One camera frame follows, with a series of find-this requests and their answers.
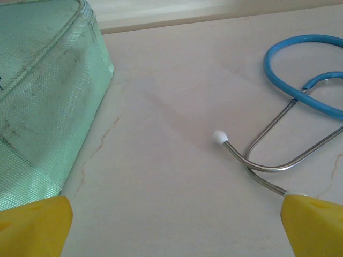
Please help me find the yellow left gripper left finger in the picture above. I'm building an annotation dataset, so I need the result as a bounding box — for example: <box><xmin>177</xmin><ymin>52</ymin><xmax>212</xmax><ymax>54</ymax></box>
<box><xmin>0</xmin><ymin>195</ymin><xmax>73</xmax><ymax>257</ymax></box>

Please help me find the mint green zip case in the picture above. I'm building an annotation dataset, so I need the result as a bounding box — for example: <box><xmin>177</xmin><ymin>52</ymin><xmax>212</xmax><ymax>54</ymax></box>
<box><xmin>0</xmin><ymin>0</ymin><xmax>115</xmax><ymax>213</ymax></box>

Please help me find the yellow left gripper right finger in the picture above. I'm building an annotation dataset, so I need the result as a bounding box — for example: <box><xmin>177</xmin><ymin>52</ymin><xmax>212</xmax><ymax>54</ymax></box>
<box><xmin>280</xmin><ymin>193</ymin><xmax>343</xmax><ymax>257</ymax></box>

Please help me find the blue stethoscope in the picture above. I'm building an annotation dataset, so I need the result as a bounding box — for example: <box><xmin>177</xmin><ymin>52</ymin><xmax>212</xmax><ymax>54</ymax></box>
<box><xmin>211</xmin><ymin>34</ymin><xmax>343</xmax><ymax>198</ymax></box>

